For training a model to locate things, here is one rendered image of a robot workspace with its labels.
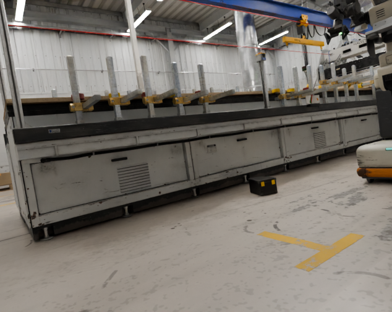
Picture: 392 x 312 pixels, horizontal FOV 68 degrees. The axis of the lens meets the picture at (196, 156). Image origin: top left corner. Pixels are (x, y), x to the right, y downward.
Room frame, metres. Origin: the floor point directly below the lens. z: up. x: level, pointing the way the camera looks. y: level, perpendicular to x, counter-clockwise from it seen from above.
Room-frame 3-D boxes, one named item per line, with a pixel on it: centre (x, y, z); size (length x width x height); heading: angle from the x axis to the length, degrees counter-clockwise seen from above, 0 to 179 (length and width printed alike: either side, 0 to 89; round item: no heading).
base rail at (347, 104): (3.06, -1.12, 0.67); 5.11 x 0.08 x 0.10; 125
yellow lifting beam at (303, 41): (7.71, -3.26, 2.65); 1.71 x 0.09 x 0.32; 125
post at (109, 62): (1.96, 0.48, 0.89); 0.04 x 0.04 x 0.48; 35
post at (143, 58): (2.10, 0.27, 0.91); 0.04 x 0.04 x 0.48; 35
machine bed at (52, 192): (3.51, -0.81, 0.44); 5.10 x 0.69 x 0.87; 125
